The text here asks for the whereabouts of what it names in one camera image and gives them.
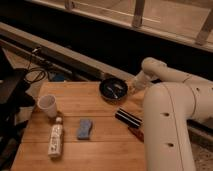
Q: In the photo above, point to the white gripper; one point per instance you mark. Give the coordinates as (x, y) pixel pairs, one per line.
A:
(140, 82)

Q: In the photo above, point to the dark ceramic bowl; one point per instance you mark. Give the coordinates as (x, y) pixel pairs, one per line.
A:
(113, 89)

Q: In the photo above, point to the blue sponge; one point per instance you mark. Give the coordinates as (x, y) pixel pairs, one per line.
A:
(83, 132)

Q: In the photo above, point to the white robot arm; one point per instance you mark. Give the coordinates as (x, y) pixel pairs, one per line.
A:
(171, 98)

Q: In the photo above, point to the white plastic bottle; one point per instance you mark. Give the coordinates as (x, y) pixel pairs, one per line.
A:
(56, 136)

